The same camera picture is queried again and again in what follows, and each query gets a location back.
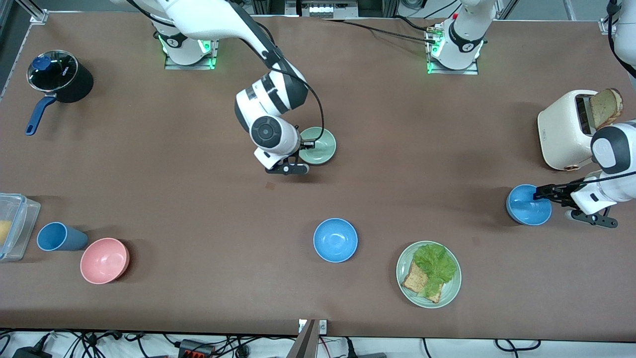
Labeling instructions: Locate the small green plate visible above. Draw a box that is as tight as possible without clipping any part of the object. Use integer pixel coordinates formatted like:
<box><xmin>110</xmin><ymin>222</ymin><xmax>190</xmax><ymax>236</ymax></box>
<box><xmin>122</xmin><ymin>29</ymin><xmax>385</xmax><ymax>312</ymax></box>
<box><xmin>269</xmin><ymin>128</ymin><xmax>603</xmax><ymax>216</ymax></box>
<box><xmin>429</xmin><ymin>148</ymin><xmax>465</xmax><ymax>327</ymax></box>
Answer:
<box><xmin>298</xmin><ymin>127</ymin><xmax>337</xmax><ymax>166</ymax></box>

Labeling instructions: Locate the blue plastic bowl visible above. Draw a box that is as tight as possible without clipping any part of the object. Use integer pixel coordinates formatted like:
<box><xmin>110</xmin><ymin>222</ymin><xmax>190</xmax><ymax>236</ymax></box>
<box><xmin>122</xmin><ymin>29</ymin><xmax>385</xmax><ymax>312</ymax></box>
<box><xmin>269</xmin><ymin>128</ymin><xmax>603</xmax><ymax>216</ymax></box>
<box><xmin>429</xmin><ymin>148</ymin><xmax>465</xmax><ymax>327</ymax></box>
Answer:
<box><xmin>506</xmin><ymin>184</ymin><xmax>553</xmax><ymax>226</ymax></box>
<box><xmin>313</xmin><ymin>218</ymin><xmax>359</xmax><ymax>263</ymax></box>

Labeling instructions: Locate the pink plastic bowl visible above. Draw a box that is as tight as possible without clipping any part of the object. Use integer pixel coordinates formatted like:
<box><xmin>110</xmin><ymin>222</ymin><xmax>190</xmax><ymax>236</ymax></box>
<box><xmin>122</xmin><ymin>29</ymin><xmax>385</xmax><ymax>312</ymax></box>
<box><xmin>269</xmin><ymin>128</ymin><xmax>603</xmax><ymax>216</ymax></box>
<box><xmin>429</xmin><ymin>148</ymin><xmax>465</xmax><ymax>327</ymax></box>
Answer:
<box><xmin>80</xmin><ymin>238</ymin><xmax>131</xmax><ymax>285</ymax></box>

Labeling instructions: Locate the cream white toaster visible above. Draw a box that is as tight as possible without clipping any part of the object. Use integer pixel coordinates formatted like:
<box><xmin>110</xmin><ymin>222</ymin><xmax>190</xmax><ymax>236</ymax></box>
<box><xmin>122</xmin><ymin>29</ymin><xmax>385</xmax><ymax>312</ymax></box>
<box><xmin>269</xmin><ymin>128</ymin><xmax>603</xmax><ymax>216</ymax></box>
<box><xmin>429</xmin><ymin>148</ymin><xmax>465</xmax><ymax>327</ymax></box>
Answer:
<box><xmin>537</xmin><ymin>89</ymin><xmax>604</xmax><ymax>172</ymax></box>

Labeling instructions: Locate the toasted bread slice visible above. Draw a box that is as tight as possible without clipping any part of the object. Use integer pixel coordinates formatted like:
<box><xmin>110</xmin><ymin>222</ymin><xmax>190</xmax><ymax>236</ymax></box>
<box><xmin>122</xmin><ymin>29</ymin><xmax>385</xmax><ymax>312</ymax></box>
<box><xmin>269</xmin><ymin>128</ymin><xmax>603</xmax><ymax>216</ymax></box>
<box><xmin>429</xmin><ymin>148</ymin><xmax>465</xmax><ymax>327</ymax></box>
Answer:
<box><xmin>589</xmin><ymin>88</ymin><xmax>624</xmax><ymax>131</ymax></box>

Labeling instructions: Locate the green lettuce leaf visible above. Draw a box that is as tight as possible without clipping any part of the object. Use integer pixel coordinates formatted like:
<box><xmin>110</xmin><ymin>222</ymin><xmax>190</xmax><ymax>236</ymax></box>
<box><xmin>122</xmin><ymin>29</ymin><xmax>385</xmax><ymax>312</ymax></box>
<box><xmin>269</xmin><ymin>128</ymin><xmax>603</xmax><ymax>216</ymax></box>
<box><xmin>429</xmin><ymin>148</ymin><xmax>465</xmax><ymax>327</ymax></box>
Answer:
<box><xmin>413</xmin><ymin>243</ymin><xmax>457</xmax><ymax>298</ymax></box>

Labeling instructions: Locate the green round plate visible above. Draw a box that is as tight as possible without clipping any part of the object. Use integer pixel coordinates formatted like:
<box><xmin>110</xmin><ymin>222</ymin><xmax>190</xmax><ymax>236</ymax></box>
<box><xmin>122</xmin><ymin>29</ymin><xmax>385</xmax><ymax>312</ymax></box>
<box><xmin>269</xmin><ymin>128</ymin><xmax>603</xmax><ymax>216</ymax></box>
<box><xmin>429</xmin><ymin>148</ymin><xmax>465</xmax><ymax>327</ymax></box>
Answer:
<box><xmin>396</xmin><ymin>241</ymin><xmax>462</xmax><ymax>309</ymax></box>

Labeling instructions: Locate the white power strip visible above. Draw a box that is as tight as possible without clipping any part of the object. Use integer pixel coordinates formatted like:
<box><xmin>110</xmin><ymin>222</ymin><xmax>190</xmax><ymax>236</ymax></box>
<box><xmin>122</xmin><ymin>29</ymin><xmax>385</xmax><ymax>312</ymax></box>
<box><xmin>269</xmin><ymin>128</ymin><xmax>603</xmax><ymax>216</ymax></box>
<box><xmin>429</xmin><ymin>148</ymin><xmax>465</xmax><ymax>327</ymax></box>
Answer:
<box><xmin>297</xmin><ymin>0</ymin><xmax>359</xmax><ymax>16</ymax></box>

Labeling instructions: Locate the brown bread slice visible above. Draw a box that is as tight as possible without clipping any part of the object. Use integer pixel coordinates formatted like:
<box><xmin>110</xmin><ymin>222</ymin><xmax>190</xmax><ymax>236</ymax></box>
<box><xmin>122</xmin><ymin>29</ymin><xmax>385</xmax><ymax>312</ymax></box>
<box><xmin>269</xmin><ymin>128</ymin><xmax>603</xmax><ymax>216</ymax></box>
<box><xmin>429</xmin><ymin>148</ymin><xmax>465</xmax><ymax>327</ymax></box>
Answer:
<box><xmin>401</xmin><ymin>261</ymin><xmax>443</xmax><ymax>304</ymax></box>

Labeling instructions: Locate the black and red adapter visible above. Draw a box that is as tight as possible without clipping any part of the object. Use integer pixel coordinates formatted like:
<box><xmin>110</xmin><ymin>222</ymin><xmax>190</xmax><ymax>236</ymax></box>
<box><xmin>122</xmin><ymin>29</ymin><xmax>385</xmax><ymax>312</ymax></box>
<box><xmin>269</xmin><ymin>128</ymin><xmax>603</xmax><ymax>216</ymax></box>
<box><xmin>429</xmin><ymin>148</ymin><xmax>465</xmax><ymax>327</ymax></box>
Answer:
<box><xmin>178</xmin><ymin>339</ymin><xmax>215</xmax><ymax>358</ymax></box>

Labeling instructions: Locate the glass lid with blue knob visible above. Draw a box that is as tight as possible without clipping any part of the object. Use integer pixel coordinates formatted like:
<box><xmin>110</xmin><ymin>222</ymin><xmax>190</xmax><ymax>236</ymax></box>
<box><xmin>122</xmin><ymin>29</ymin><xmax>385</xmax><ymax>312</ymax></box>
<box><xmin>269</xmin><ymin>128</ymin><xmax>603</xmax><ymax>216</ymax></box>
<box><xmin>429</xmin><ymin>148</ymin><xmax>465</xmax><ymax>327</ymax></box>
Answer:
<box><xmin>26</xmin><ymin>50</ymin><xmax>79</xmax><ymax>93</ymax></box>

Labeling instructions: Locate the blue plastic cup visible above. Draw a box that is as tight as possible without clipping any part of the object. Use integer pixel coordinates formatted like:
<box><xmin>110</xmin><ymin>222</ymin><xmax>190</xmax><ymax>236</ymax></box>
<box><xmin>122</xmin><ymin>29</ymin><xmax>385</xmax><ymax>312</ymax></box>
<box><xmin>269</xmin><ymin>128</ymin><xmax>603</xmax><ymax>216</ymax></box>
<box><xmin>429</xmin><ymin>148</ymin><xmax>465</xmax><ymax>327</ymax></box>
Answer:
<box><xmin>36</xmin><ymin>222</ymin><xmax>89</xmax><ymax>252</ymax></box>

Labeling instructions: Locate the clear plastic lidded container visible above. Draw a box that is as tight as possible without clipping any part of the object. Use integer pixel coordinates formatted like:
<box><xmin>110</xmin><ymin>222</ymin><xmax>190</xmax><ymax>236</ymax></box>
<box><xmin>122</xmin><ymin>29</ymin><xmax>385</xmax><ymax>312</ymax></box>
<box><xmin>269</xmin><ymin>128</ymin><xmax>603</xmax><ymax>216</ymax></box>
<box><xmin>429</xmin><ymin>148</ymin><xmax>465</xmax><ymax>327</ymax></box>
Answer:
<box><xmin>0</xmin><ymin>193</ymin><xmax>41</xmax><ymax>262</ymax></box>

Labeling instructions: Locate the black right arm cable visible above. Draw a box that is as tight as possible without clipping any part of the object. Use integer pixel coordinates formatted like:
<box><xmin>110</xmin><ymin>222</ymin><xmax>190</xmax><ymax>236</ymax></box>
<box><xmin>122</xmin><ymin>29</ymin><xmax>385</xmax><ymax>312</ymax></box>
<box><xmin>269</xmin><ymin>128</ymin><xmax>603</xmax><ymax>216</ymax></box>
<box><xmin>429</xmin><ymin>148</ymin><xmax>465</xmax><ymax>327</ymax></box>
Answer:
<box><xmin>226</xmin><ymin>0</ymin><xmax>326</xmax><ymax>145</ymax></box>

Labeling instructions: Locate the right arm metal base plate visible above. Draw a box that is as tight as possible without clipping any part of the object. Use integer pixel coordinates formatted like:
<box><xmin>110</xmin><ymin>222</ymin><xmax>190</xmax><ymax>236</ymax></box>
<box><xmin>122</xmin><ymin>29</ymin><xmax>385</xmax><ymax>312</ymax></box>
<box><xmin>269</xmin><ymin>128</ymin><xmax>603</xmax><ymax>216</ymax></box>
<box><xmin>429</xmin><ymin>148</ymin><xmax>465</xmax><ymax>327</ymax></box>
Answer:
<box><xmin>164</xmin><ymin>39</ymin><xmax>220</xmax><ymax>71</ymax></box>

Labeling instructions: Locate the black cable on table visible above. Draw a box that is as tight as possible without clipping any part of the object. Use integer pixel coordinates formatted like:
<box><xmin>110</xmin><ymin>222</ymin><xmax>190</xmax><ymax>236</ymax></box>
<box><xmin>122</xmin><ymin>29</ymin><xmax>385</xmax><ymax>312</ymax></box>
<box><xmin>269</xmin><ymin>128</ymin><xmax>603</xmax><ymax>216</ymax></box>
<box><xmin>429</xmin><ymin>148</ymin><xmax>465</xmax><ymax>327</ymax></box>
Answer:
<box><xmin>322</xmin><ymin>17</ymin><xmax>438</xmax><ymax>44</ymax></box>

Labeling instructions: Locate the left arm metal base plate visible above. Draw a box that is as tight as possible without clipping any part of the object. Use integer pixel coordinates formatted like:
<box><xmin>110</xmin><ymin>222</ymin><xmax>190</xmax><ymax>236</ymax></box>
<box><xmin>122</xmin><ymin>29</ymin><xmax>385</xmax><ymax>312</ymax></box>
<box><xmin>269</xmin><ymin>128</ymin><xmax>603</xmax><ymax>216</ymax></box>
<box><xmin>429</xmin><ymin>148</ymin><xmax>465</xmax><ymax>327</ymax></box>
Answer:
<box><xmin>426</xmin><ymin>44</ymin><xmax>480</xmax><ymax>76</ymax></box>

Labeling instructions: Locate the grey camera stand pole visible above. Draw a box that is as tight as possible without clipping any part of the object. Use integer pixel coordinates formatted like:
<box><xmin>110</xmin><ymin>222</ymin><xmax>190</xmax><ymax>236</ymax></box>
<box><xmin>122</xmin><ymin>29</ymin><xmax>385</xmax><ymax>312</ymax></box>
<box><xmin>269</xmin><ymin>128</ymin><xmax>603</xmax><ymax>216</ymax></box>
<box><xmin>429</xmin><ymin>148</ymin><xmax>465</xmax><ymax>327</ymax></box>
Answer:
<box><xmin>286</xmin><ymin>319</ymin><xmax>318</xmax><ymax>358</ymax></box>

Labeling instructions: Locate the black pot with blue handle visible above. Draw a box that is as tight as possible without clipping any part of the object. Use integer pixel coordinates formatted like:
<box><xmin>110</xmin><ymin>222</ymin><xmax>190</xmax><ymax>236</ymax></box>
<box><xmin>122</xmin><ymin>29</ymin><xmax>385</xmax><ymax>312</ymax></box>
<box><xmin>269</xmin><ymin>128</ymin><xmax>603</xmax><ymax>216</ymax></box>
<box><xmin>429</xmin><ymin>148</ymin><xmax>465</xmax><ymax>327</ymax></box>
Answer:
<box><xmin>25</xmin><ymin>50</ymin><xmax>94</xmax><ymax>136</ymax></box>

